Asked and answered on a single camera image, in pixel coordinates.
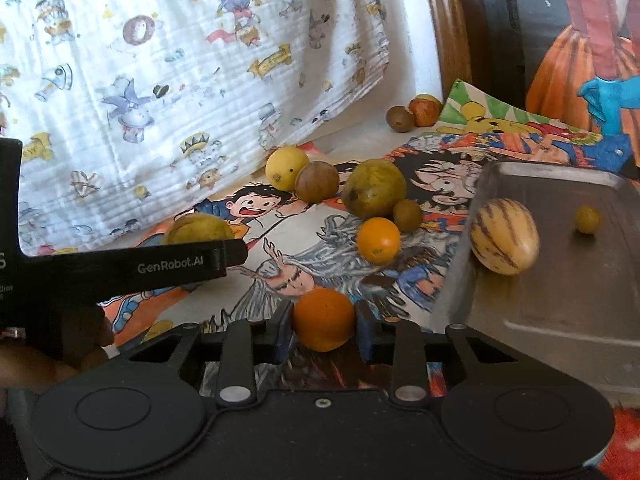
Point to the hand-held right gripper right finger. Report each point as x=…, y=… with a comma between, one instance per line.
x=365, y=337

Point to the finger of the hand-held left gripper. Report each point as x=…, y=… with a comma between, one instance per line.
x=190, y=265

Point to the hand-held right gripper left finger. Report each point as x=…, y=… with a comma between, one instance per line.
x=282, y=332

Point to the round yellow-green fruit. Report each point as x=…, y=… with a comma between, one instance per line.
x=200, y=229

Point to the large orange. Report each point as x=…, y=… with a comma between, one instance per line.
x=324, y=319

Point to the small brown sapodilla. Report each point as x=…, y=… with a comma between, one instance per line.
x=407, y=216

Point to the large brown sapodilla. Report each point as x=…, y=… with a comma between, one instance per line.
x=316, y=182

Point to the striped pepino melon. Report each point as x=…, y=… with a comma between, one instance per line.
x=505, y=236

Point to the metal tray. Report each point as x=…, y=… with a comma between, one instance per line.
x=560, y=290

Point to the person's left hand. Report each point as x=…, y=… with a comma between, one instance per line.
x=30, y=366

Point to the white-haired figure cartoon poster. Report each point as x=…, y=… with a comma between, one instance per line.
x=300, y=265

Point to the small orange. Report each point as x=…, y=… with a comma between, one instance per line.
x=378, y=240

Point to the yellow lemon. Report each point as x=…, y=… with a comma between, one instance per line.
x=285, y=166

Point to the large green-yellow fruit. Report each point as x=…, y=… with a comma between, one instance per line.
x=372, y=187

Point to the white printed blanket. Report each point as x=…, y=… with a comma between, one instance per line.
x=150, y=85

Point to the brown kiwi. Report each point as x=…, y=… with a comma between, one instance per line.
x=400, y=119

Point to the red apple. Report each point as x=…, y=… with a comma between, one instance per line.
x=426, y=112

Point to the pale yellow fruit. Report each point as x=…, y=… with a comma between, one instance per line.
x=426, y=97

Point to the yellow bear cartoon poster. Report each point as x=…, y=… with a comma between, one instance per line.
x=490, y=122

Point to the tiny olive-brown fruit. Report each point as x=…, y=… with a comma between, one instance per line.
x=587, y=220

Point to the red cloth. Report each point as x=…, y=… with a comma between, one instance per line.
x=627, y=440

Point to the wooden frame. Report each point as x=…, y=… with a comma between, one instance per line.
x=447, y=20

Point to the orange dress wall poster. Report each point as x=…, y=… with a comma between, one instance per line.
x=575, y=60

